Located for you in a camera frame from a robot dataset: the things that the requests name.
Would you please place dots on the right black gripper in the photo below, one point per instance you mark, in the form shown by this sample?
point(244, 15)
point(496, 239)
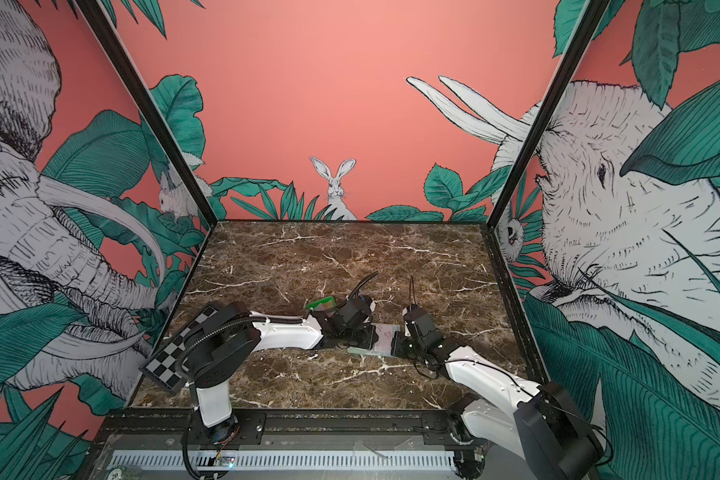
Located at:
point(398, 342)

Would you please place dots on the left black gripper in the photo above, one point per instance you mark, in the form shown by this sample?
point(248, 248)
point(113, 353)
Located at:
point(370, 336)

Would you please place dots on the green plastic card tray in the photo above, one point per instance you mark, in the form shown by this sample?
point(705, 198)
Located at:
point(323, 304)

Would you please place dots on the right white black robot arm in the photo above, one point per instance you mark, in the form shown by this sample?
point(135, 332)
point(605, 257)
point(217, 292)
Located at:
point(538, 422)

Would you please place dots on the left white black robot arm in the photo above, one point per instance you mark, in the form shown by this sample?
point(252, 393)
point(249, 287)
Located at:
point(215, 350)

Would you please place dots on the black white checkerboard plate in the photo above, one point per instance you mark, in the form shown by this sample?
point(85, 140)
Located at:
point(160, 366)

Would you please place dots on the black front mounting rail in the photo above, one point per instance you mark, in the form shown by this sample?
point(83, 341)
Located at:
point(450, 427)

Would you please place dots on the white perforated cable duct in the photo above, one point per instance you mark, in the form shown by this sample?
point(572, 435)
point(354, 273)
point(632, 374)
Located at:
point(236, 460)

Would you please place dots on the right black frame post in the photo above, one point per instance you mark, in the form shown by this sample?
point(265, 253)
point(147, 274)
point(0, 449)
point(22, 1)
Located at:
point(588, 22)

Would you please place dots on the black frame post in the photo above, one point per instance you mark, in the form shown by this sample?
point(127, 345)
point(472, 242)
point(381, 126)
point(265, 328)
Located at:
point(104, 31)
point(588, 22)

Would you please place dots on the left black frame post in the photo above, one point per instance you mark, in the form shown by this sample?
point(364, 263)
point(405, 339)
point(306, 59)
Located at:
point(104, 31)

